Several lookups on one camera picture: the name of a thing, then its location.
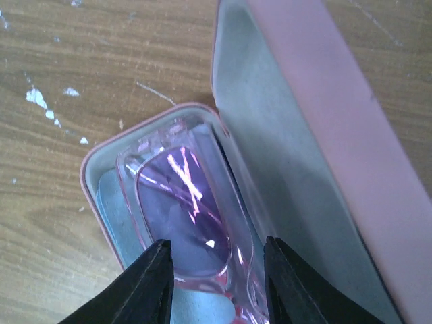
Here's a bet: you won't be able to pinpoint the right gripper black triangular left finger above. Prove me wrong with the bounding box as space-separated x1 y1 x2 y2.
61 239 174 324

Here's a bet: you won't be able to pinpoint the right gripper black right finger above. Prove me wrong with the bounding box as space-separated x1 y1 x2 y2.
264 236 382 324

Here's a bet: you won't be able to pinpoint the pink tinted sunglasses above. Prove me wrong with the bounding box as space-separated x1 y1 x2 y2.
116 115 269 323

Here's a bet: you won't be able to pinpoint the pink glasses case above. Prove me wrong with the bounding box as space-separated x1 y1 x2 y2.
81 1 431 323

